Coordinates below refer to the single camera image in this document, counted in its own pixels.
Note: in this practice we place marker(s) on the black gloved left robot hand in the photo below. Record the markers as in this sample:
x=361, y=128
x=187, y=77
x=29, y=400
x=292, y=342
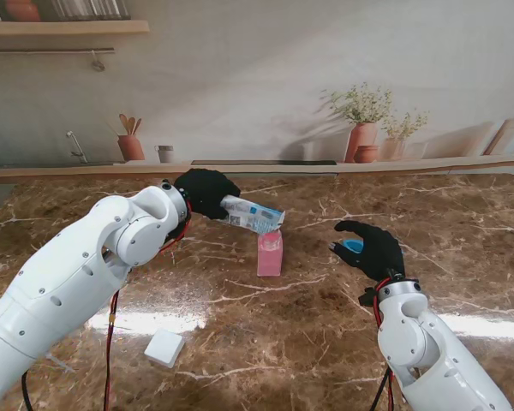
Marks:
x=205, y=190

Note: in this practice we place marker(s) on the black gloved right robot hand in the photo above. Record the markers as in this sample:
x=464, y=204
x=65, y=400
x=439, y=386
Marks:
x=381, y=257

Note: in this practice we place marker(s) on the blue plastic bag clip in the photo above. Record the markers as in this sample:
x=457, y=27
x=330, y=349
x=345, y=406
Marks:
x=353, y=247

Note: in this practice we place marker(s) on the blue white seasoning refill bag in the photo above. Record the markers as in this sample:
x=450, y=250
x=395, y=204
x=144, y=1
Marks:
x=257, y=216

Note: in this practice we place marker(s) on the clear square bottle pink seasoning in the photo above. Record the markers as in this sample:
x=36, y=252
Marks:
x=269, y=261

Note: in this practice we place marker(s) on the white square bottle cap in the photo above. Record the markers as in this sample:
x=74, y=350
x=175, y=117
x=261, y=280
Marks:
x=165, y=347

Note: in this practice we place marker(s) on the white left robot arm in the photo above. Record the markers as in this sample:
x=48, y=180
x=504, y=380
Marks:
x=68, y=278

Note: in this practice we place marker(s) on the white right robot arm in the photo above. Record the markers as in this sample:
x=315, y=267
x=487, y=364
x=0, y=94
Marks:
x=420, y=342

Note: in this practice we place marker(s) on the grey mug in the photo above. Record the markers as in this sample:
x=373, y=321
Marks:
x=166, y=154

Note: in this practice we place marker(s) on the terracotta pot with wooden utensils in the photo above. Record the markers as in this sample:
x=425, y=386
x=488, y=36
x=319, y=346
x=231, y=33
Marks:
x=131, y=147

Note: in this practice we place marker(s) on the small round terracotta pot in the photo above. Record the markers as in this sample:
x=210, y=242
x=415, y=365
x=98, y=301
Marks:
x=366, y=154

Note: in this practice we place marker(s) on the pale vase with plant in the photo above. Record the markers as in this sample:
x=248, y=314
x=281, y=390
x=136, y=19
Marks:
x=394, y=147

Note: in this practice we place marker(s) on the tall terracotta vase with flowers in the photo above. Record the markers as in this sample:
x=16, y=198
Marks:
x=362, y=137

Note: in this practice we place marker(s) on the metal faucet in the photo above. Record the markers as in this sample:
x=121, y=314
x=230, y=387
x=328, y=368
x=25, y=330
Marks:
x=78, y=147

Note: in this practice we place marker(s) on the orange pot on shelf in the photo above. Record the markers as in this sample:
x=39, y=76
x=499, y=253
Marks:
x=22, y=10

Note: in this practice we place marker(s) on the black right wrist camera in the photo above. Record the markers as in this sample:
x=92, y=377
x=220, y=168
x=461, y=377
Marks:
x=368, y=296

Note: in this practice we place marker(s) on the metal hanging rail with hook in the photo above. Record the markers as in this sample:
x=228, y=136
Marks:
x=47, y=50

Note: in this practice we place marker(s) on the wooden wall shelf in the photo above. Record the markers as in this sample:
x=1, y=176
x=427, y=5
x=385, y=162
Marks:
x=68, y=27

